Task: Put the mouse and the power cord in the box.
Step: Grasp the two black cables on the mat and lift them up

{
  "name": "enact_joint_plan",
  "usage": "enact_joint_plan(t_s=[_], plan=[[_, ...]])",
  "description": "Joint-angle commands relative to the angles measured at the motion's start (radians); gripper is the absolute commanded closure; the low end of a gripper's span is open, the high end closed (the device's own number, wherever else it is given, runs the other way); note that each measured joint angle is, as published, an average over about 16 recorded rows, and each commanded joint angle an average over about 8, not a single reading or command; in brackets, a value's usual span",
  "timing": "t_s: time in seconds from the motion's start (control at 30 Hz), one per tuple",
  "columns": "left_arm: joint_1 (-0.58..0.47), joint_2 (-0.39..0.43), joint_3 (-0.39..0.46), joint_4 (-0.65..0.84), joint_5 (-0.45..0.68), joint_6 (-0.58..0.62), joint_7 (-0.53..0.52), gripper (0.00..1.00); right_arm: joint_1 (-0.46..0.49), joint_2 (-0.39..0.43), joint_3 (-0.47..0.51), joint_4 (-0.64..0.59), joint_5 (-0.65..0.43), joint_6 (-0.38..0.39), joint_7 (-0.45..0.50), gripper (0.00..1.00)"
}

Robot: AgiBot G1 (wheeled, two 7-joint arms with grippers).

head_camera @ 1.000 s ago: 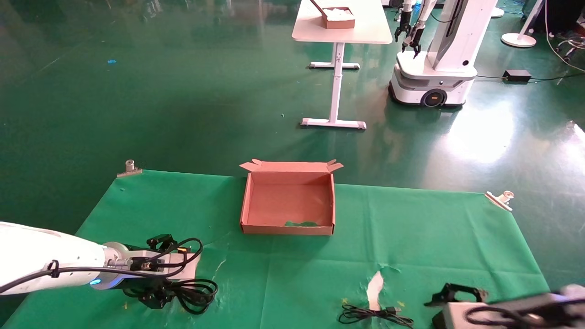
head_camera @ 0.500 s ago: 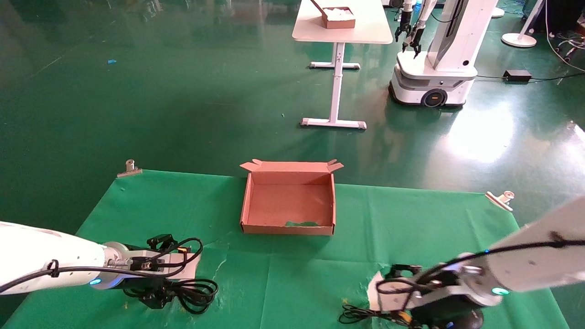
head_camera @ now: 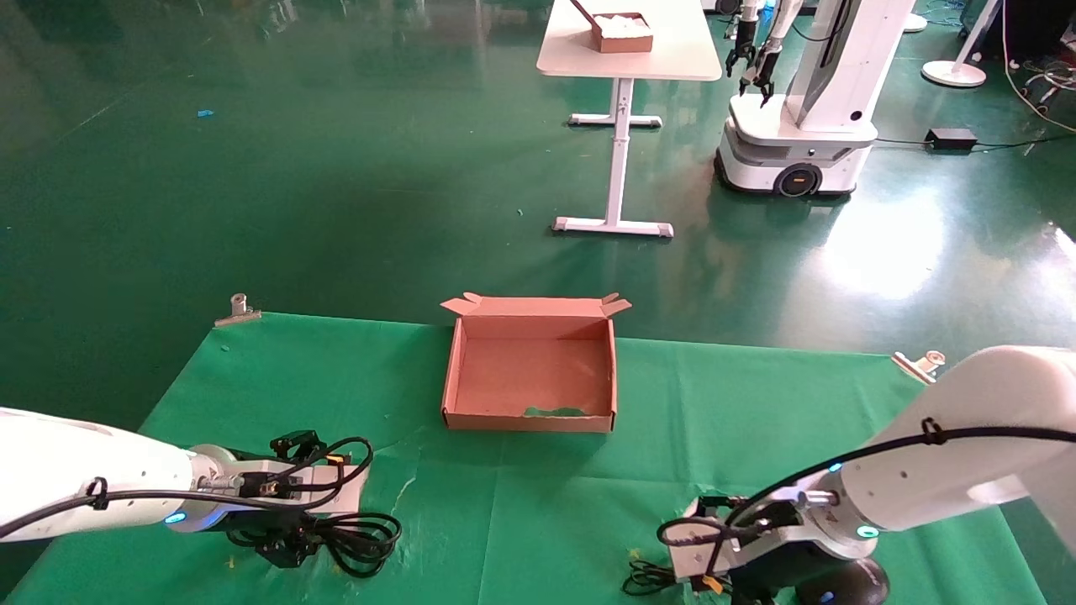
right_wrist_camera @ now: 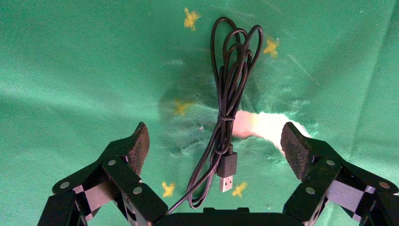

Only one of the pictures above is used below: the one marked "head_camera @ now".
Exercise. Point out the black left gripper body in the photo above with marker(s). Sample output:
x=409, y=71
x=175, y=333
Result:
x=265, y=528

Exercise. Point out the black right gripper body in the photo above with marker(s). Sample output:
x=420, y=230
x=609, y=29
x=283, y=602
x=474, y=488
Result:
x=815, y=580

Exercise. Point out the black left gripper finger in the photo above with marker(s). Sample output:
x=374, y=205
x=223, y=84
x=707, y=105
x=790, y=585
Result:
x=307, y=544
x=273, y=556

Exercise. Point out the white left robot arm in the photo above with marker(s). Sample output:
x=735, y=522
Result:
x=67, y=470

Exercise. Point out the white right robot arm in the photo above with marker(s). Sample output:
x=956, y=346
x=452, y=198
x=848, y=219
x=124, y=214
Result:
x=975, y=454

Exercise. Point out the open brown cardboard box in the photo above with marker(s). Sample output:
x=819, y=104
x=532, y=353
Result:
x=530, y=378

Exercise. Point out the small brown box with white contents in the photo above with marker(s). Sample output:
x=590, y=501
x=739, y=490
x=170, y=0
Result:
x=622, y=34

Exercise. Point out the green table cloth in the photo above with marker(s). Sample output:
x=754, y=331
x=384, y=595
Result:
x=521, y=504

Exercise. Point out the metal cloth clip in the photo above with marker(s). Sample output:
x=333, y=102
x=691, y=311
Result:
x=239, y=311
x=920, y=368

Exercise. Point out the white wheeled background robot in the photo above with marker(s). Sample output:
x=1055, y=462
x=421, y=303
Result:
x=807, y=126

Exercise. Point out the black power brick on floor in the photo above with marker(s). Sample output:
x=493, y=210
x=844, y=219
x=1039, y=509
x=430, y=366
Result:
x=952, y=139

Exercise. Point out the background robot black gripper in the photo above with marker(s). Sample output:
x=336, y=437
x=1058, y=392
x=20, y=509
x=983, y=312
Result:
x=741, y=55
x=759, y=80

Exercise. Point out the white round stand base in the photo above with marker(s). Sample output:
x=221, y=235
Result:
x=954, y=73

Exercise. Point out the white height-adjustable table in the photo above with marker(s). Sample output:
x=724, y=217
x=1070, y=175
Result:
x=626, y=59

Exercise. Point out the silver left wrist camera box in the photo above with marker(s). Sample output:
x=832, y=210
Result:
x=286, y=487

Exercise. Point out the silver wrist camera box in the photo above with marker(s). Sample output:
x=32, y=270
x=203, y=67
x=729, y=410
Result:
x=731, y=538
x=286, y=487

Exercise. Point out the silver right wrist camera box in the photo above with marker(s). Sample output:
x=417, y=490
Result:
x=731, y=538

